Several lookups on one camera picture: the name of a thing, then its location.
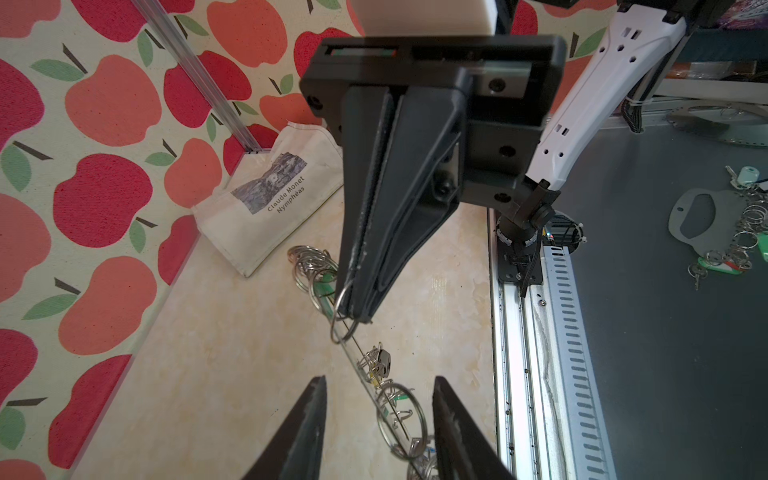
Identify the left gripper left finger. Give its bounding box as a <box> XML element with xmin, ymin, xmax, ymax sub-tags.
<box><xmin>243</xmin><ymin>376</ymin><xmax>327</xmax><ymax>480</ymax></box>

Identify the right aluminium frame post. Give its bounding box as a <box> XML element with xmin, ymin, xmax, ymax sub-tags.
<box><xmin>132</xmin><ymin>0</ymin><xmax>263</xmax><ymax>152</ymax></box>

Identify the front aluminium rail base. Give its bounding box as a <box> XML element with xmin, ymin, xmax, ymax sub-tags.
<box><xmin>487</xmin><ymin>211</ymin><xmax>617</xmax><ymax>479</ymax></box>

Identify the metal ring plate with keyrings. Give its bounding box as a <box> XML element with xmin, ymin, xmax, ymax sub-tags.
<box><xmin>287</xmin><ymin>245</ymin><xmax>439</xmax><ymax>479</ymax></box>

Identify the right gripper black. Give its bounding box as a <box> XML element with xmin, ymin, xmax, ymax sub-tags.
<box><xmin>300</xmin><ymin>35</ymin><xmax>566</xmax><ymax>323</ymax></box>

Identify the spare metal plate with keys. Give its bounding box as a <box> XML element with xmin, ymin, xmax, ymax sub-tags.
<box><xmin>667</xmin><ymin>166</ymin><xmax>767</xmax><ymax>289</ymax></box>

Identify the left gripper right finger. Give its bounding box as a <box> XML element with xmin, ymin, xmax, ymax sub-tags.
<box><xmin>432</xmin><ymin>376</ymin><xmax>514</xmax><ymax>480</ymax></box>

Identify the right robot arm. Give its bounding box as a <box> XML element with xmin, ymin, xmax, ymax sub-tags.
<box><xmin>300</xmin><ymin>1</ymin><xmax>729</xmax><ymax>323</ymax></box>

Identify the canvas Monet tote bag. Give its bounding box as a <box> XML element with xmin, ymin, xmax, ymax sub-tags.
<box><xmin>192</xmin><ymin>123</ymin><xmax>343</xmax><ymax>278</ymax></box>

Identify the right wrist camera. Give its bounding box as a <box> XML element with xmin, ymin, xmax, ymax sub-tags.
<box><xmin>348</xmin><ymin>0</ymin><xmax>498</xmax><ymax>37</ymax></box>

